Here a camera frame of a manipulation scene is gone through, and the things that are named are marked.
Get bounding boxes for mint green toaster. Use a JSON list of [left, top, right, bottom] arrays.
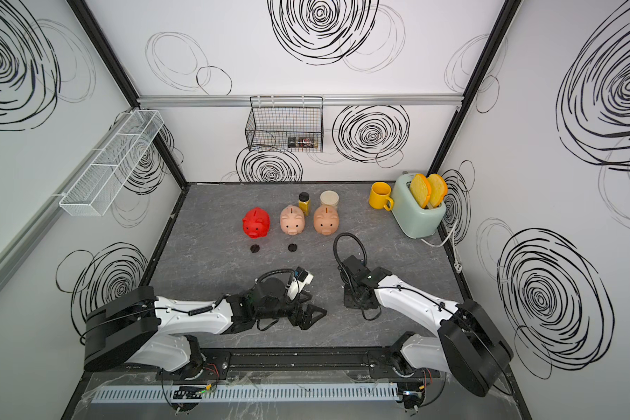
[[390, 173, 446, 239]]

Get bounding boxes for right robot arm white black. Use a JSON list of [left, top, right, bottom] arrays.
[[337, 256, 514, 397]]

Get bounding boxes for aluminium wall rail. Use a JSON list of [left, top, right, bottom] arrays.
[[138, 93, 464, 109], [0, 107, 138, 316]]

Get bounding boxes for yellow spice jar black lid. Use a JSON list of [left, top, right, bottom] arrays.
[[299, 192, 311, 216]]

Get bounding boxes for black corner frame post left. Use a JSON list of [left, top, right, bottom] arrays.
[[67, 0, 188, 190]]

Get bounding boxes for aluminium wall rail back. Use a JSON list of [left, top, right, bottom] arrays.
[[138, 93, 464, 109]]

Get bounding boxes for yellow toast slice right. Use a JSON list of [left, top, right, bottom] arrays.
[[427, 173, 448, 208]]

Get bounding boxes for aluminium wall rail left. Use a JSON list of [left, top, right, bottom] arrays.
[[0, 107, 138, 316]]

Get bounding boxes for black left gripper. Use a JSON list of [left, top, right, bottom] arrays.
[[255, 290, 328, 330]]

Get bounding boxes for dark pink piggy bank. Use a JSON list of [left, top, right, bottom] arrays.
[[313, 205, 340, 236]]

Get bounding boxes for black corner frame post right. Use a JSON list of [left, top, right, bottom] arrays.
[[428, 0, 522, 173]]

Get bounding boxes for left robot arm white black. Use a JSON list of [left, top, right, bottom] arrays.
[[82, 268, 327, 373]]

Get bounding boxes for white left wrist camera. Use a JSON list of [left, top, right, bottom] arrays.
[[286, 267, 313, 301]]

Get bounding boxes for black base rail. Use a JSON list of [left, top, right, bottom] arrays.
[[83, 345, 510, 382]]

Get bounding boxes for yellow toast slice left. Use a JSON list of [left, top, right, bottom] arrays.
[[409, 173, 432, 209]]

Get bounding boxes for yellow mug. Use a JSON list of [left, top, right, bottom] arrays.
[[369, 182, 395, 212]]

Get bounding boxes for small items in basket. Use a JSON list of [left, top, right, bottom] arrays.
[[287, 136, 318, 150]]

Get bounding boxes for light pink piggy bank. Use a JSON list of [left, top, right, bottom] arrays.
[[279, 205, 306, 236]]

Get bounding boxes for white toaster cable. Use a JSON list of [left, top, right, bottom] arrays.
[[421, 217, 464, 274]]

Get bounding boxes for yellow toast slice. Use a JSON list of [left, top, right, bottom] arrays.
[[409, 173, 432, 209], [427, 173, 448, 208]]

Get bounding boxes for red piggy bank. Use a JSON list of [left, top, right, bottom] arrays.
[[243, 208, 271, 239]]

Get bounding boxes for black wire basket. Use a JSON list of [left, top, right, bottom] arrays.
[[244, 105, 325, 153]]

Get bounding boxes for white wire shelf basket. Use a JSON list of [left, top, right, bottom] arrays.
[[59, 110, 165, 217]]

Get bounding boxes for black corner frame post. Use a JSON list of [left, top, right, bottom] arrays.
[[67, 0, 188, 190], [428, 0, 522, 173]]

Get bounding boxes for white slotted cable duct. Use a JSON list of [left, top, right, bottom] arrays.
[[91, 383, 400, 404]]

